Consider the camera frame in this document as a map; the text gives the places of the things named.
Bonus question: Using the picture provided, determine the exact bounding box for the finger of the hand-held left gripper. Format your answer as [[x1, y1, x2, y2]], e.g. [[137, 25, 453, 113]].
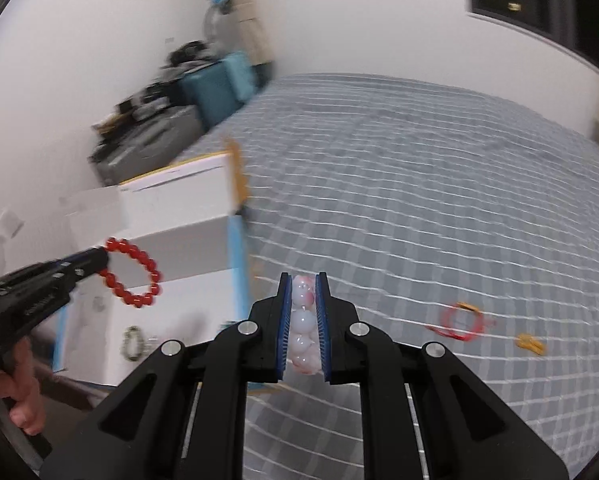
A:
[[54, 260, 109, 291], [62, 247, 109, 272]]

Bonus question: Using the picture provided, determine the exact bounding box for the grey hard suitcase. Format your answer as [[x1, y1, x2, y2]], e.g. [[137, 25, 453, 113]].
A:
[[89, 105, 206, 187]]

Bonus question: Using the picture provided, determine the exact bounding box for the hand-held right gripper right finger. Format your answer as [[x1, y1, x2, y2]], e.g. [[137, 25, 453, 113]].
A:
[[315, 272, 570, 480]]

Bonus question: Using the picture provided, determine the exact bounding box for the red bead bracelet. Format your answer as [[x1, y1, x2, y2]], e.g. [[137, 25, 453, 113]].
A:
[[99, 237, 163, 309]]

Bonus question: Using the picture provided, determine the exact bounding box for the pink white bead bracelet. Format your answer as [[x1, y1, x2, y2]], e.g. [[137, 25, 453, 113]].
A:
[[289, 275, 319, 376]]

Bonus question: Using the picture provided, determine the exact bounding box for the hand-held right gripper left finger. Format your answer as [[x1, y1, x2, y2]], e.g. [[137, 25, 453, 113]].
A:
[[39, 272, 293, 480]]

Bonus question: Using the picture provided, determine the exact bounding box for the red cord bracelet gold tube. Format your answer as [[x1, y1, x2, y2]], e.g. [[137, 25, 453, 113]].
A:
[[426, 302, 496, 344]]

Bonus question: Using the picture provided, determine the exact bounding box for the dark clutter pile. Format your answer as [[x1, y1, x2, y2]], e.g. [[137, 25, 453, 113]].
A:
[[159, 40, 220, 81]]

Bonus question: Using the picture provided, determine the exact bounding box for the brown wooden bead bracelet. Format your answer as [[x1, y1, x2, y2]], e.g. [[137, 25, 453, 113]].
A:
[[122, 326, 147, 362]]

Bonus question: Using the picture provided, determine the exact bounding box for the printed blue yellow cardboard box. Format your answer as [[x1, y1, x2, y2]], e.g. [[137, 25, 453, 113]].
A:
[[54, 140, 254, 388]]

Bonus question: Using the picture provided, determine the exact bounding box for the person's left hand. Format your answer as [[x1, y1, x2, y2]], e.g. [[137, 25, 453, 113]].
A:
[[0, 336, 47, 436]]

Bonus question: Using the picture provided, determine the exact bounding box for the beige curtain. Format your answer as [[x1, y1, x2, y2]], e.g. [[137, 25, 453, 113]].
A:
[[236, 0, 276, 83]]

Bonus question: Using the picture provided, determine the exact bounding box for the blue suitcase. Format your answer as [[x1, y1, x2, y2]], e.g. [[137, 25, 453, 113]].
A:
[[180, 52, 260, 132]]

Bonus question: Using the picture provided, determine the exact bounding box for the grey checked bedsheet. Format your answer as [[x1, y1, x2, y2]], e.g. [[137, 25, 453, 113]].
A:
[[169, 74, 599, 480]]

